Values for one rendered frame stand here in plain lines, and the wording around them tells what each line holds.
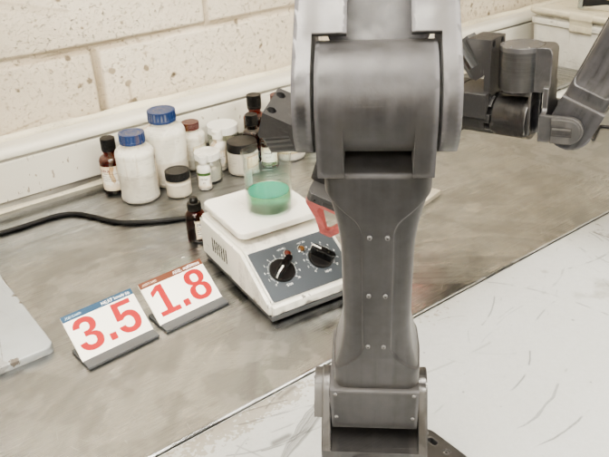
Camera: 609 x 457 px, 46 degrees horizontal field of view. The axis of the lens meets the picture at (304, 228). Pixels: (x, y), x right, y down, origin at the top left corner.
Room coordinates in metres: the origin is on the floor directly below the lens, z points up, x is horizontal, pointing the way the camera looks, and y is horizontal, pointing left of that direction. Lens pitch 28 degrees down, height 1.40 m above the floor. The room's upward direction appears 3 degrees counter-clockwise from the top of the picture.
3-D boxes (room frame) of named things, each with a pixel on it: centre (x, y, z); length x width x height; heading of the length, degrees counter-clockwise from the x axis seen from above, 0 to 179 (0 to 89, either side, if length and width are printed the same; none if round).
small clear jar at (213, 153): (1.14, 0.16, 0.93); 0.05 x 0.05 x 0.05
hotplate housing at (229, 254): (0.82, 0.04, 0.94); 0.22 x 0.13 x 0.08; 30
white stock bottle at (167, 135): (1.14, 0.23, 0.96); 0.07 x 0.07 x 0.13
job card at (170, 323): (0.74, 0.15, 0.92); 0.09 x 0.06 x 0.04; 129
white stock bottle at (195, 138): (1.20, 0.19, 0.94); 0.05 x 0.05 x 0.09
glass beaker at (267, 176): (0.84, 0.04, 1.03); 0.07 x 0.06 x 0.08; 103
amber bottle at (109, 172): (1.11, 0.32, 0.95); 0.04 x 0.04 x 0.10
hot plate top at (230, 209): (0.85, 0.06, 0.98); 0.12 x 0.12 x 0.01; 30
